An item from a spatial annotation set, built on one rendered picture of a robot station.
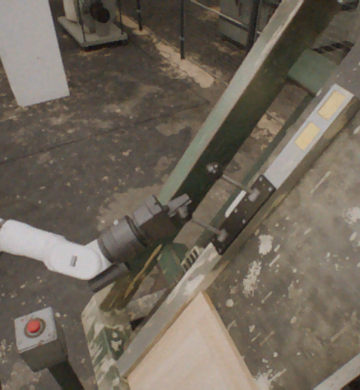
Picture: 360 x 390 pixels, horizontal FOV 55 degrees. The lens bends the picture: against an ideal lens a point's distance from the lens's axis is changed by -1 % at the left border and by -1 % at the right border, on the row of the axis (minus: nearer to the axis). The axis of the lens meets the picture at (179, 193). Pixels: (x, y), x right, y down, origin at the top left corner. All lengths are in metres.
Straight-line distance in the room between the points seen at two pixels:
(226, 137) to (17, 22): 3.42
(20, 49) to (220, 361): 3.78
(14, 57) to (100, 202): 2.00
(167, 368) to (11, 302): 1.64
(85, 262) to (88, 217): 2.03
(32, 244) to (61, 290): 1.62
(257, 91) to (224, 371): 0.64
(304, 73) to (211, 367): 0.70
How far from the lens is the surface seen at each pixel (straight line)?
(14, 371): 2.29
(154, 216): 0.73
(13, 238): 0.84
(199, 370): 0.91
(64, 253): 0.77
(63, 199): 2.99
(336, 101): 0.72
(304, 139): 0.72
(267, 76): 0.88
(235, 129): 0.91
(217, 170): 0.69
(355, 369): 0.62
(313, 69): 0.87
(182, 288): 0.90
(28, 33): 4.16
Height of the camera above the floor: 1.99
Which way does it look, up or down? 43 degrees down
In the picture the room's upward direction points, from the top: straight up
